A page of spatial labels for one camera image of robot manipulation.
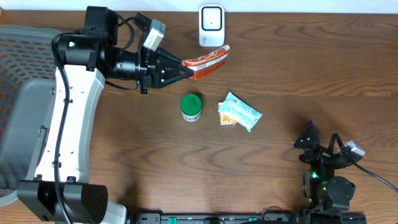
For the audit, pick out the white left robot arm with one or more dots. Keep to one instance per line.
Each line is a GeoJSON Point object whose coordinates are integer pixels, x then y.
{"type": "Point", "coordinates": [107, 47]}

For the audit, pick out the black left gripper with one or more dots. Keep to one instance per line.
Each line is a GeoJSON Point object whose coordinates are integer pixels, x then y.
{"type": "Point", "coordinates": [149, 71]}

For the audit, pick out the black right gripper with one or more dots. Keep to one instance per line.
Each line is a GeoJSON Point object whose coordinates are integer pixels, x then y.
{"type": "Point", "coordinates": [301, 144]}

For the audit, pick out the red TOP chocolate bar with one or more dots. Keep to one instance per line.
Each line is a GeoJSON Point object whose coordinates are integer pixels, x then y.
{"type": "Point", "coordinates": [205, 65]}

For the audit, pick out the teal snack packet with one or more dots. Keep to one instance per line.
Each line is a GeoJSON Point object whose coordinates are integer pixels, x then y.
{"type": "Point", "coordinates": [240, 111]}

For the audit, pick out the green lid jar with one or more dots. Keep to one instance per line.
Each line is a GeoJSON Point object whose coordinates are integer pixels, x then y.
{"type": "Point", "coordinates": [191, 107]}

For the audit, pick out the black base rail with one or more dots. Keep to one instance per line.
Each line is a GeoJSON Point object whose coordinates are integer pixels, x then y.
{"type": "Point", "coordinates": [156, 218]}

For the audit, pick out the orange snack box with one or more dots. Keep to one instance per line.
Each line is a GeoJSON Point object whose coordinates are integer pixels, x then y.
{"type": "Point", "coordinates": [226, 120]}

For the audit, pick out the grey plastic basket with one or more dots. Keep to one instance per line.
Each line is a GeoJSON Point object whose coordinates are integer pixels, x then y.
{"type": "Point", "coordinates": [27, 101]}

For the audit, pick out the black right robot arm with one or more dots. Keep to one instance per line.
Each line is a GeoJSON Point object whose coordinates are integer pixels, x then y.
{"type": "Point", "coordinates": [327, 192]}

